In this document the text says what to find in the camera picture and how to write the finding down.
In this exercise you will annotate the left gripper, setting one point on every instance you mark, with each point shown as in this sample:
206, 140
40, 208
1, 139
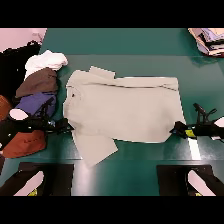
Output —
62, 126

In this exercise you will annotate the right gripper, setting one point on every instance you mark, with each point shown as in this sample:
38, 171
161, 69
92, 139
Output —
180, 129

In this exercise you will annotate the beige shirt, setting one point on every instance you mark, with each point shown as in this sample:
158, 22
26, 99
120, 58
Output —
123, 110

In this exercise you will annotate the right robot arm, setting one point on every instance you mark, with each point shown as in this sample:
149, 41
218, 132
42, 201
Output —
208, 129

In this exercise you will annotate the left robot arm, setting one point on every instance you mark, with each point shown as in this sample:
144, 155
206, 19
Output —
30, 125

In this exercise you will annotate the blue garment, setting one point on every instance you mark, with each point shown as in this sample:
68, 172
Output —
33, 102

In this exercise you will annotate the rust red garment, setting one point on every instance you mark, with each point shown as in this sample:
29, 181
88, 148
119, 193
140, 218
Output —
25, 144

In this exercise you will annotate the brown garment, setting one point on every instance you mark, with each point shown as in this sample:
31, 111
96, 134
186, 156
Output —
38, 82

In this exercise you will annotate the orange garment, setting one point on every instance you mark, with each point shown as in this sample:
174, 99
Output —
4, 107

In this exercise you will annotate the white garment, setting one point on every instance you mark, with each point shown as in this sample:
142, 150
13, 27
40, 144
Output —
45, 61

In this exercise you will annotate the black garment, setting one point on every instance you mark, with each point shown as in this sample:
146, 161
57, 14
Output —
13, 70

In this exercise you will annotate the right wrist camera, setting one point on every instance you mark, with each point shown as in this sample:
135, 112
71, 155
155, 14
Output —
201, 113

